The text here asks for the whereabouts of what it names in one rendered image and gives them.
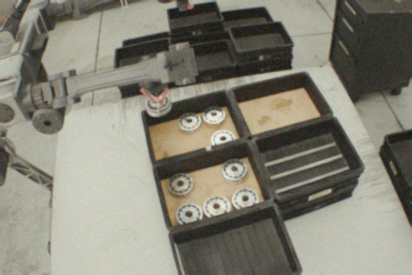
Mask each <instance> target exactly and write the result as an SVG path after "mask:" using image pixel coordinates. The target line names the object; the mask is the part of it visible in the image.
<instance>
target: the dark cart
mask: <svg viewBox="0 0 412 275"><path fill-rule="evenodd" d="M335 2H336V3H335V10H334V11H335V14H334V19H333V21H334V22H333V30H332V35H331V41H330V53H329V56H328V57H329V59H328V60H329V61H330V63H331V65H332V67H333V69H334V71H335V72H336V74H337V75H338V77H339V79H340V80H341V82H342V83H343V85H344V87H345V88H346V90H347V94H348V97H349V98H350V100H351V101H352V103H353V102H355V101H356V100H357V99H358V95H363V94H366V93H375V92H378V91H380V92H382V91H384V90H392V91H391V92H392V93H393V94H394V95H399V93H400V92H401V91H402V88H407V87H408V86H409V84H410V81H411V78H412V0H405V1H400V2H396V1H393V0H336V1H335Z"/></svg>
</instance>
